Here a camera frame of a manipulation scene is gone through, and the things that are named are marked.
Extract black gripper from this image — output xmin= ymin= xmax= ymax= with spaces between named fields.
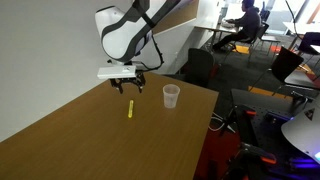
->
xmin=109 ymin=74 xmax=147 ymax=95

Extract yellow marker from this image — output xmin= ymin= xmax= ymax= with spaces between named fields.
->
xmin=127 ymin=99 xmax=135 ymax=119

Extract clear plastic cup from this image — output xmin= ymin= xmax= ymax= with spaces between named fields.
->
xmin=162 ymin=83 xmax=181 ymax=110

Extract black padded office chair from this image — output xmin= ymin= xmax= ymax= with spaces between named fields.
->
xmin=184 ymin=47 xmax=217 ymax=88

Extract grey office desk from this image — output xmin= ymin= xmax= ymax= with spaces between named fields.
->
xmin=196 ymin=18 xmax=242 ymax=46

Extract seated person in dark clothes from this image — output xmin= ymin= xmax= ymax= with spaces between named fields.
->
xmin=212 ymin=0 xmax=262 ymax=53

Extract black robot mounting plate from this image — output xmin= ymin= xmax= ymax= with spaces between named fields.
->
xmin=230 ymin=88 xmax=320 ymax=180

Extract black chair with metal legs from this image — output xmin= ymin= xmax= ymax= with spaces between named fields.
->
xmin=248 ymin=22 xmax=282 ymax=66

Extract blue office chair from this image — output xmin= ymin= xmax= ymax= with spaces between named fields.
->
xmin=259 ymin=0 xmax=272 ymax=23

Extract black tilted chair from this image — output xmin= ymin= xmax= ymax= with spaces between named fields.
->
xmin=249 ymin=46 xmax=305 ymax=98

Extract black stand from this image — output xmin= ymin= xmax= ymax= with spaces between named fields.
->
xmin=290 ymin=90 xmax=309 ymax=108

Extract dark grey table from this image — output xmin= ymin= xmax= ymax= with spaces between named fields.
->
xmin=284 ymin=68 xmax=320 ymax=91

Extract white office table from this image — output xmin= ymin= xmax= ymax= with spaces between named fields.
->
xmin=282 ymin=20 xmax=320 ymax=51

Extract dark chair back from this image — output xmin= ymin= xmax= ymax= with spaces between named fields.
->
xmin=297 ymin=31 xmax=320 ymax=57

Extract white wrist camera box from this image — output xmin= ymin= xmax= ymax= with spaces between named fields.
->
xmin=97 ymin=65 xmax=138 ymax=80

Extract brown wall pinboard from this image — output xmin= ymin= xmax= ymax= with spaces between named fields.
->
xmin=151 ymin=0 xmax=200 ymax=36

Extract white cable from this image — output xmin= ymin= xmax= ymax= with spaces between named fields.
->
xmin=208 ymin=112 xmax=234 ymax=133

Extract black clamp with orange handle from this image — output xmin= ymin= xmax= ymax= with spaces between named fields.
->
xmin=218 ymin=104 xmax=258 ymax=136
xmin=229 ymin=142 xmax=278 ymax=180

